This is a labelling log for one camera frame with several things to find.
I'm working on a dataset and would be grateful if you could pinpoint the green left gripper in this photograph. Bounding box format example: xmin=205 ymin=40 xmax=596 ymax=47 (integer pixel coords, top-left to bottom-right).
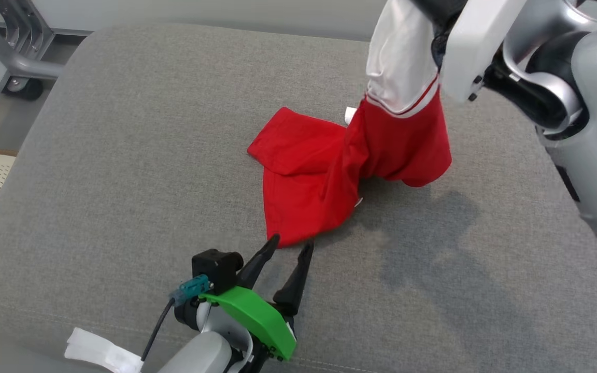
xmin=198 ymin=234 xmax=315 ymax=362

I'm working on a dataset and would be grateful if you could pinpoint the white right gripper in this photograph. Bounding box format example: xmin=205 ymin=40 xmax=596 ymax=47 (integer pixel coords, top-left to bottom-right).
xmin=411 ymin=0 xmax=528 ymax=103

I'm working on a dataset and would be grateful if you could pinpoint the bright red white-sleeved shirt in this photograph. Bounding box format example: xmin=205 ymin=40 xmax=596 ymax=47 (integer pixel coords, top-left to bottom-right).
xmin=247 ymin=0 xmax=453 ymax=248

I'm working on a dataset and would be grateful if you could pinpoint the grey fabric sofa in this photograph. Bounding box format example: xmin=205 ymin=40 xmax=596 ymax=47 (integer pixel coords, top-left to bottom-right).
xmin=0 ymin=23 xmax=597 ymax=373

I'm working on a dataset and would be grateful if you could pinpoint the black caster wheel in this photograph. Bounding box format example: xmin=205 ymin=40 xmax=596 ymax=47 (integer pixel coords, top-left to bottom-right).
xmin=2 ymin=77 xmax=44 ymax=102

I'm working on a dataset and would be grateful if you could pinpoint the black cable teal plug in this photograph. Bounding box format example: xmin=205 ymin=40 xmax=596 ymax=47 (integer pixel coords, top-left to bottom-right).
xmin=140 ymin=275 xmax=211 ymax=363

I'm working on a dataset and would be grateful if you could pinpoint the white tape strap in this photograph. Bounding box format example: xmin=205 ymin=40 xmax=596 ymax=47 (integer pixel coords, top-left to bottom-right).
xmin=64 ymin=327 xmax=144 ymax=373

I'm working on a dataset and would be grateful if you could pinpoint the grey metal frame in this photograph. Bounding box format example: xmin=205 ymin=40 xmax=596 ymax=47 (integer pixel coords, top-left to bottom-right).
xmin=0 ymin=0 xmax=94 ymax=81

